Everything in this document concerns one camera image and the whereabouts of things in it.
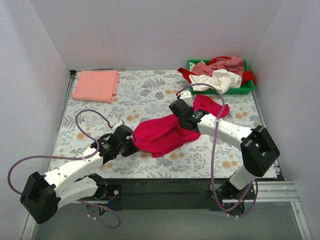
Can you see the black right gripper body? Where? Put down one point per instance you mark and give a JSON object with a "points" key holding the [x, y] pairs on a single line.
{"points": [[185, 122]]}

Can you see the red crumpled t shirt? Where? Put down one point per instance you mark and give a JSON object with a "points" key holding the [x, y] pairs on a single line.
{"points": [[248, 76]]}

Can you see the magenta t shirt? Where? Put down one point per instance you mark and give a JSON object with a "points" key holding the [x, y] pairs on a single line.
{"points": [[161, 136]]}

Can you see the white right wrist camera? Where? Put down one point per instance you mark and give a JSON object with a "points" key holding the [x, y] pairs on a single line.
{"points": [[186, 96]]}

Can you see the dusty pink crumpled t shirt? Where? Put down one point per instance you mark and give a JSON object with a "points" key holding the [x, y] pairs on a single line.
{"points": [[231, 64]]}

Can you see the white crumpled t shirt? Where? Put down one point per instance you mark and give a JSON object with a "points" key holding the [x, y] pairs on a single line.
{"points": [[221, 79]]}

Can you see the aluminium frame rail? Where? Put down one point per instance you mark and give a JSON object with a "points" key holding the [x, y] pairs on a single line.
{"points": [[284, 191]]}

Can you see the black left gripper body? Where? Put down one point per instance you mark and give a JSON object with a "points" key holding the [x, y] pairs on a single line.
{"points": [[128, 147]]}

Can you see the green plastic bin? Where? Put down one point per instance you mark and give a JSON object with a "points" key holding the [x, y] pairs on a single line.
{"points": [[242, 90]]}

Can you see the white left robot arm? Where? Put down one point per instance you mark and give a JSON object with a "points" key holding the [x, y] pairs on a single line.
{"points": [[45, 193]]}

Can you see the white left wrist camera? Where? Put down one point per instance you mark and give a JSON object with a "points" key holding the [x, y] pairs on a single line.
{"points": [[117, 124]]}

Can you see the folded salmon pink t shirt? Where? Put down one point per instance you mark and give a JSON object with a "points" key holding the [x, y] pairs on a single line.
{"points": [[96, 86]]}

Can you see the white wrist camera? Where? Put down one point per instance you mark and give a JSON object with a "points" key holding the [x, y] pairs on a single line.
{"points": [[186, 96], [117, 124]]}

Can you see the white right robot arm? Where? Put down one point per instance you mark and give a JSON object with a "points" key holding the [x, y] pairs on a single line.
{"points": [[258, 149]]}

